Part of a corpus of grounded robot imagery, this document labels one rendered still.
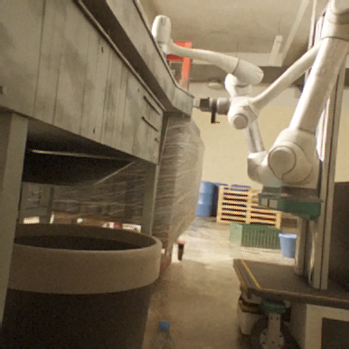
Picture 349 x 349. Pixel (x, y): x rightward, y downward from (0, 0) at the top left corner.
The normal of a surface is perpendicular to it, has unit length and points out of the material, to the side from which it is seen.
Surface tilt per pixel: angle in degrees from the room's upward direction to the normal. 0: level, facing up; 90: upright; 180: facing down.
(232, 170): 90
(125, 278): 91
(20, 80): 90
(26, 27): 90
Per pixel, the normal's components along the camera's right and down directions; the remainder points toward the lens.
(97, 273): 0.46, 0.02
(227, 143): -0.17, -0.06
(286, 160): -0.58, 0.01
